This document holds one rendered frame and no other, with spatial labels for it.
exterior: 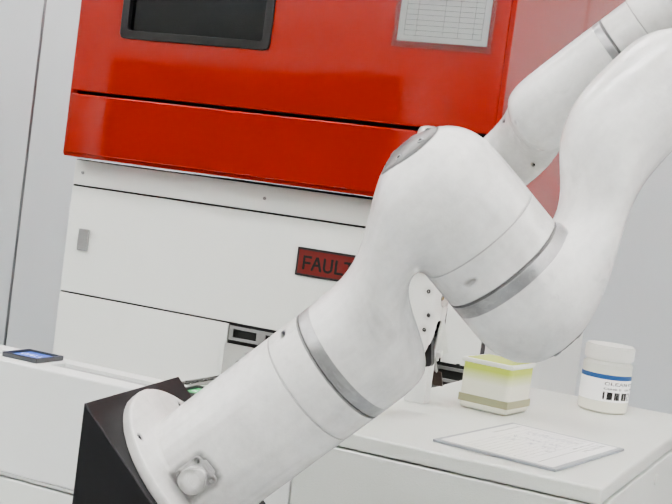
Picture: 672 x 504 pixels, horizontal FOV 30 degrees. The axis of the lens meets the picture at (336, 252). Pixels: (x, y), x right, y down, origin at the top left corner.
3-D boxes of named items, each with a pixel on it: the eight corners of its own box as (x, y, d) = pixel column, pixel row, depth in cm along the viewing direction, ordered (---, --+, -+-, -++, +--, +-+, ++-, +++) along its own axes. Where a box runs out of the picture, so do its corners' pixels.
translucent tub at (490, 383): (480, 401, 173) (487, 352, 172) (530, 412, 169) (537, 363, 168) (455, 405, 167) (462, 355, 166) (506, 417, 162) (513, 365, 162)
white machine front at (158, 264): (57, 372, 235) (83, 159, 232) (468, 463, 201) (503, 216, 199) (47, 373, 232) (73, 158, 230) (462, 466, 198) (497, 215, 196)
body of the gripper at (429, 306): (466, 268, 152) (440, 355, 153) (392, 243, 156) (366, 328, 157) (445, 268, 145) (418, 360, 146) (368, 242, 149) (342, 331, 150)
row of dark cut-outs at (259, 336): (229, 339, 217) (231, 324, 217) (469, 385, 199) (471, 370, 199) (228, 339, 216) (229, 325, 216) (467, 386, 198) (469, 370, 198)
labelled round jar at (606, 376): (583, 402, 185) (592, 338, 184) (631, 411, 182) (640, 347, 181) (571, 407, 178) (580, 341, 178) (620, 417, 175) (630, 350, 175)
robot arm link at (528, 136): (620, 37, 152) (425, 183, 162) (592, 14, 137) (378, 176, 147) (663, 96, 150) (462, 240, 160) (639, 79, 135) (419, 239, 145)
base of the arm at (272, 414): (224, 591, 112) (385, 475, 108) (94, 422, 112) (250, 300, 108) (274, 520, 130) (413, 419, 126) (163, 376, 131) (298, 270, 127)
